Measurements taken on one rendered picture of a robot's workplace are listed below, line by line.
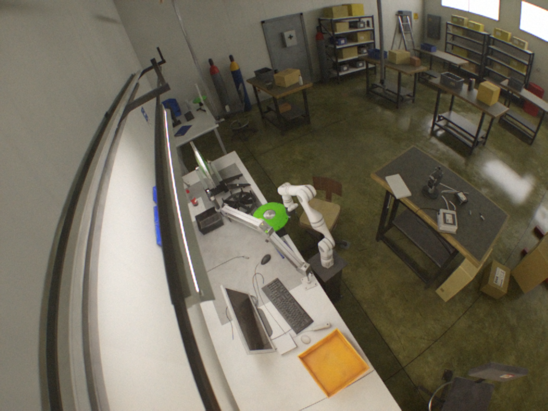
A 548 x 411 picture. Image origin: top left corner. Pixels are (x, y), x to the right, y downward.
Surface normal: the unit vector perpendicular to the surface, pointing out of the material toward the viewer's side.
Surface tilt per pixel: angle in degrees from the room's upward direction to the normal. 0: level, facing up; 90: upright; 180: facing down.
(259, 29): 90
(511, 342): 0
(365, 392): 0
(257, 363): 0
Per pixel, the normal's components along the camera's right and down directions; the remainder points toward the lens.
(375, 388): -0.21, -0.64
